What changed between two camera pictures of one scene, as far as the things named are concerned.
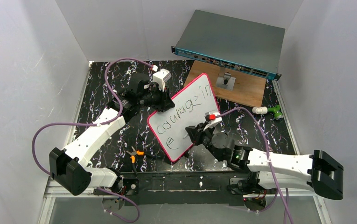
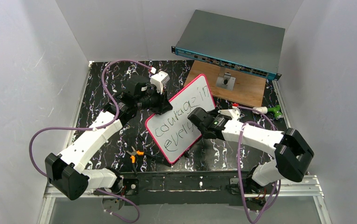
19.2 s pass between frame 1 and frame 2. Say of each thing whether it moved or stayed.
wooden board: stayed
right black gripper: moved
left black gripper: stayed
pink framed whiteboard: stayed
